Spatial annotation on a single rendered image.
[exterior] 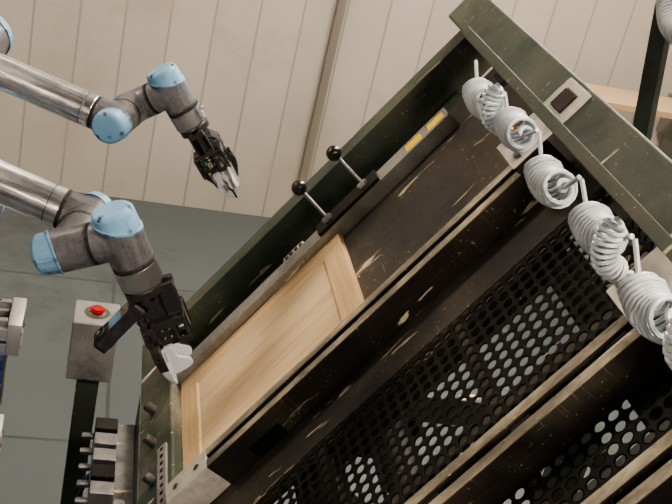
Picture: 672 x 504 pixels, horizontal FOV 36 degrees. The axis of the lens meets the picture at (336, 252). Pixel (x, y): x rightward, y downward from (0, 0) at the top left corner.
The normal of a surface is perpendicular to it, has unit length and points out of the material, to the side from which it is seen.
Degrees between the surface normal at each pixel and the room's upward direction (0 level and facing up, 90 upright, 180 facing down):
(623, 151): 57
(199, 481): 90
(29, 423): 0
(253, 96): 90
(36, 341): 0
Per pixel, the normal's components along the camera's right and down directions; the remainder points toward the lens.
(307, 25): 0.16, 0.46
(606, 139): -0.69, -0.58
